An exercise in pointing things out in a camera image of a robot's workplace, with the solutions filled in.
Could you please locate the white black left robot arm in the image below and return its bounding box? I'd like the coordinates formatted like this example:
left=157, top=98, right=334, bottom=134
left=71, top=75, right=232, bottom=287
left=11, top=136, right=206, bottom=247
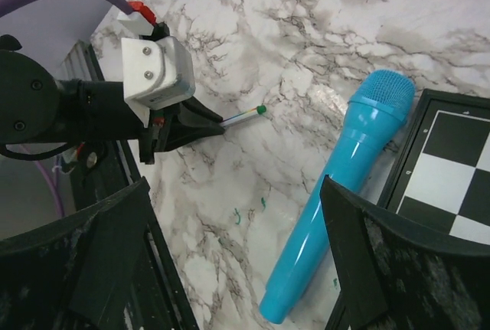
left=1, top=34, right=224, bottom=164

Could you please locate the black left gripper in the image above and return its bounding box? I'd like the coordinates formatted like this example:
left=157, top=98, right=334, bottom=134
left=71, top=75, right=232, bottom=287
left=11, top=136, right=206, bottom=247
left=57, top=23, right=223, bottom=164

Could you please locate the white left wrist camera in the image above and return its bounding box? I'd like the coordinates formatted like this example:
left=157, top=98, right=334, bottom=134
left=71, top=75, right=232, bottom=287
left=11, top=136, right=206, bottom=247
left=121, top=36, right=196, bottom=126

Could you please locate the white whiteboard marker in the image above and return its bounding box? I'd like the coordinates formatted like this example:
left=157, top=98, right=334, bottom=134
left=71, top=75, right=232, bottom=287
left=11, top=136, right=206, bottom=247
left=220, top=106, right=263, bottom=128

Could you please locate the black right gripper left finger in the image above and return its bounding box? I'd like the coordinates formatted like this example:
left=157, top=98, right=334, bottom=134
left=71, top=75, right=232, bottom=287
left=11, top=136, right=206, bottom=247
left=0, top=176, right=200, bottom=330

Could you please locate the green marker cap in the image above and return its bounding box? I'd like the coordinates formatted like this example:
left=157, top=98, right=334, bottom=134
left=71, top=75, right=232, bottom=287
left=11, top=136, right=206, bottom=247
left=256, top=105, right=267, bottom=115

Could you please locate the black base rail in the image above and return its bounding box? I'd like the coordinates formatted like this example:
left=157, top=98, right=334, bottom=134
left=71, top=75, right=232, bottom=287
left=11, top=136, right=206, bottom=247
left=63, top=41, right=200, bottom=330

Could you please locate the black white chessboard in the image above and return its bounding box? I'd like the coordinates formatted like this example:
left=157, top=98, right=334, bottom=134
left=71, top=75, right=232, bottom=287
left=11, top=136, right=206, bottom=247
left=378, top=90, right=489, bottom=244

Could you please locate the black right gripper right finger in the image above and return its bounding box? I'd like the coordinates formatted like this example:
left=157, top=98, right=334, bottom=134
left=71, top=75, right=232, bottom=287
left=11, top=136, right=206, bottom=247
left=332, top=195, right=489, bottom=329

